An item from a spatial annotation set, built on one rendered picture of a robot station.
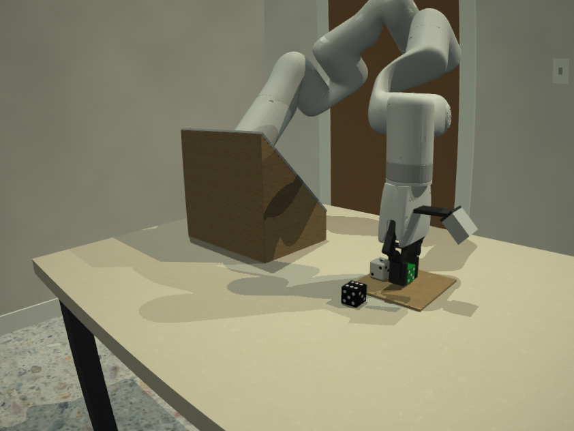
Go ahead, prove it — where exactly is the black die with white pips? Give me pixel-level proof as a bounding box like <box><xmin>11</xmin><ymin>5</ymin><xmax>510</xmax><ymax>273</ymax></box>
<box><xmin>341</xmin><ymin>280</ymin><xmax>367</xmax><ymax>308</ymax></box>

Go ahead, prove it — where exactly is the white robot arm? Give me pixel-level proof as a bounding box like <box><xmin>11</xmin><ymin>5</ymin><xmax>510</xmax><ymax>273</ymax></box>
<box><xmin>235</xmin><ymin>0</ymin><xmax>478</xmax><ymax>245</ymax></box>

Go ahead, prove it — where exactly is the tan flat mat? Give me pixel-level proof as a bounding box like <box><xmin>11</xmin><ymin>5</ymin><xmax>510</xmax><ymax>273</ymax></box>
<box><xmin>356</xmin><ymin>270</ymin><xmax>457</xmax><ymax>312</ymax></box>

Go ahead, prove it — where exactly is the green die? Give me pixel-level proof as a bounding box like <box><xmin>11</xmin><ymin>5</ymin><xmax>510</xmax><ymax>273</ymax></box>
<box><xmin>406</xmin><ymin>262</ymin><xmax>416</xmax><ymax>284</ymax></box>

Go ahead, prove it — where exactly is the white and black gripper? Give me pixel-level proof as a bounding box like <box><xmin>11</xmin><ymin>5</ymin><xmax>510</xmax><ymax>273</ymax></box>
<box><xmin>378</xmin><ymin>178</ymin><xmax>432</xmax><ymax>286</ymax></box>

